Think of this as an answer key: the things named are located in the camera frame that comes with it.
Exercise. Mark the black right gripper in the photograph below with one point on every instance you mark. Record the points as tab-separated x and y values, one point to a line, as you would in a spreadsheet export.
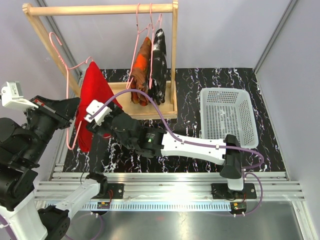
100	130

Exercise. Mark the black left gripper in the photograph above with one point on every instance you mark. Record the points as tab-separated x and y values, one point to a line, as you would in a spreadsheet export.
60	110

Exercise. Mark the red trousers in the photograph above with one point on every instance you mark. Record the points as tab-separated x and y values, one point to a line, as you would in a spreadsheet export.
94	87

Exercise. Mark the pink wire hanger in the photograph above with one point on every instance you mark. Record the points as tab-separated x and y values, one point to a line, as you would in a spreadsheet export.
147	28
153	30
50	35

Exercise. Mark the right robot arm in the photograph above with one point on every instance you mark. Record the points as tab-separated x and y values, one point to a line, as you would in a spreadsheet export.
153	142

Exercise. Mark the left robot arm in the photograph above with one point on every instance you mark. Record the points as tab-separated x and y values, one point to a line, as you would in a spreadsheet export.
21	148

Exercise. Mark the orange patterned trousers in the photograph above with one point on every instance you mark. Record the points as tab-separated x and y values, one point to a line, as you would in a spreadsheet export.
141	67

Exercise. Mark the black white patterned trousers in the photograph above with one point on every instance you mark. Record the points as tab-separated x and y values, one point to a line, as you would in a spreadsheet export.
159	68

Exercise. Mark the wooden clothes rack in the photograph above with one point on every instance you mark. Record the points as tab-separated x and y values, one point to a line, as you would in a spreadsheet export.
169	109

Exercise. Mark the white plastic basket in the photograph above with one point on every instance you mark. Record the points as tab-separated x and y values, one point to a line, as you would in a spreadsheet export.
228	111

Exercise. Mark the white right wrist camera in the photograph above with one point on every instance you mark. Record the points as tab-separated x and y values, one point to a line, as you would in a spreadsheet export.
96	112

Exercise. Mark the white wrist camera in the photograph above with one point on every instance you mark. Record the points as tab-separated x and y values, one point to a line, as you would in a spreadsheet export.
96	112
11	96

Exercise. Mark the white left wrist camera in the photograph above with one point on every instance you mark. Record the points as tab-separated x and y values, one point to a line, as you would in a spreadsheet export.
11	96

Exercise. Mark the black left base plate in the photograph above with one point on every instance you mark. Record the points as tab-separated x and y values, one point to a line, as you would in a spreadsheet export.
115	191

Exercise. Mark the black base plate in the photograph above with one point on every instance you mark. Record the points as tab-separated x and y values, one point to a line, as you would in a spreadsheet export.
115	191
221	191

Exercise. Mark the white slotted cable duct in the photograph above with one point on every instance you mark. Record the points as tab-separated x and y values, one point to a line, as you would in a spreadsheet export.
140	206

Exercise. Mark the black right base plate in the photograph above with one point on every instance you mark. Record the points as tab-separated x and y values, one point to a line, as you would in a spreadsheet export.
221	191

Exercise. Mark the aluminium mounting rail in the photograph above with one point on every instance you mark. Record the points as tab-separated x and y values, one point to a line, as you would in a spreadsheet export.
273	186

